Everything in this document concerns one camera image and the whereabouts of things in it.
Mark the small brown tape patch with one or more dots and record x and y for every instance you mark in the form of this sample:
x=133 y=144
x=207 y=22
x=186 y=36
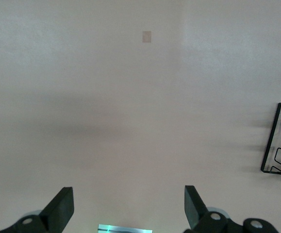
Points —
x=146 y=37

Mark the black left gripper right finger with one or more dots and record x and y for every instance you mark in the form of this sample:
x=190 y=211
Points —
x=196 y=213

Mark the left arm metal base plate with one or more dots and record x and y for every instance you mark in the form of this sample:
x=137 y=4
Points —
x=125 y=229

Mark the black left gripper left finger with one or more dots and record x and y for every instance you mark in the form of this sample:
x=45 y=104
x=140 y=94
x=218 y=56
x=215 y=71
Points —
x=57 y=208

